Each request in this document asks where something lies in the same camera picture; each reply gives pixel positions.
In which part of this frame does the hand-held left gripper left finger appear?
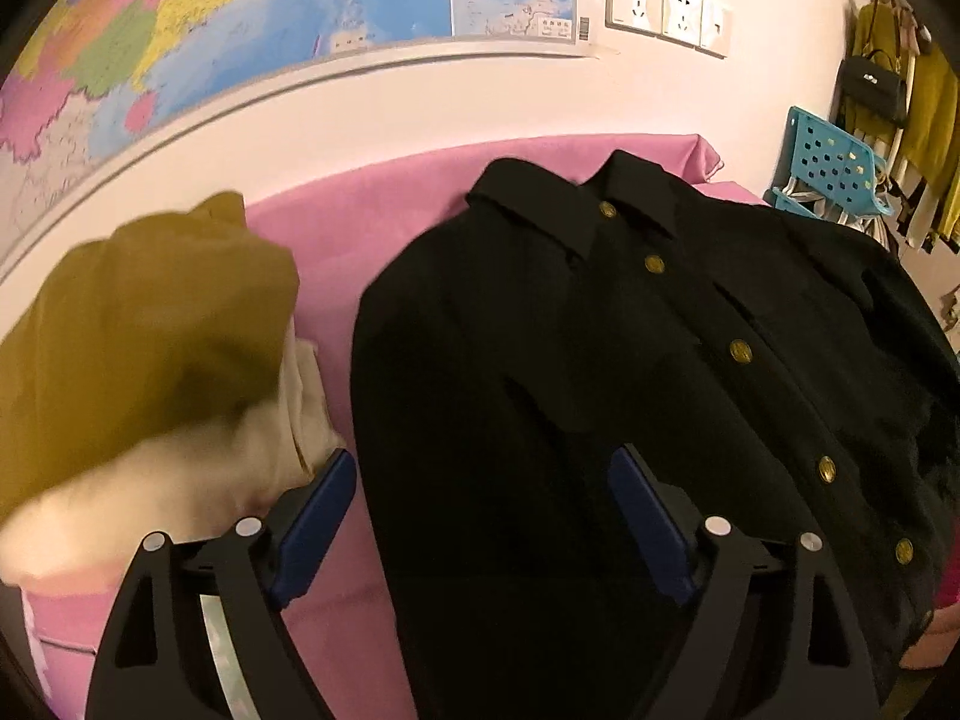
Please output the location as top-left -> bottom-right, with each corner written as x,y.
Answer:
84,448 -> 358,720

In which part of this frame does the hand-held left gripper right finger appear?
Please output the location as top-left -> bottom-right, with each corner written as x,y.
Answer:
607,444 -> 880,720

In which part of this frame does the black shirt with gold buttons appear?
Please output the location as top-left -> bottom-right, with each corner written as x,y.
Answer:
349,150 -> 960,720

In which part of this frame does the cream cloth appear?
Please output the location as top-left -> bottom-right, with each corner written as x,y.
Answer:
0,337 -> 350,586

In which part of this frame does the mustard cloth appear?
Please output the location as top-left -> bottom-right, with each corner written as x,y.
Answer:
0,191 -> 301,522

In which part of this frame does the pink bed sheet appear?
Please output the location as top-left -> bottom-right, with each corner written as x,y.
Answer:
19,133 -> 960,720

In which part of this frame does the striped cloth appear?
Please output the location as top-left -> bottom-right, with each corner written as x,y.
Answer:
776,178 -> 833,207

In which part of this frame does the blue perforated plastic chair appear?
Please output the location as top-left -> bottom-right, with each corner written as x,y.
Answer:
765,106 -> 893,222

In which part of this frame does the black handbag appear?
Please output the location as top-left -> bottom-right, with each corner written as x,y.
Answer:
836,51 -> 912,128

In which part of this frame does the mustard hanging jacket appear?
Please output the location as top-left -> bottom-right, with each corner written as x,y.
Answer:
847,4 -> 960,241

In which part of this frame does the colourful wall map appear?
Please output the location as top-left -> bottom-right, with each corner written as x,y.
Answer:
0,0 -> 620,278

